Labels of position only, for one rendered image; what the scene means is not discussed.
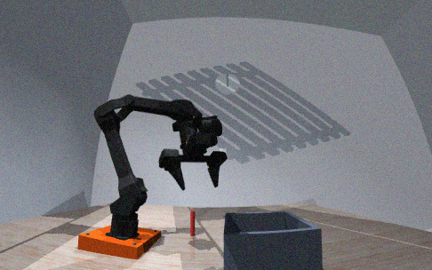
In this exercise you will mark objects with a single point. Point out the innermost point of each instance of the red peg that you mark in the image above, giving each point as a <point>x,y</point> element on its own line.
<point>192,221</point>

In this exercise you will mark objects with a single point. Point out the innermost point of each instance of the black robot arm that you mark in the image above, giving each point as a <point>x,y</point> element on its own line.
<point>132,191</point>

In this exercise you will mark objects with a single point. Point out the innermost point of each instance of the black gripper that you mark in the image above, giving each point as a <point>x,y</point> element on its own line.
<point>170,160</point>

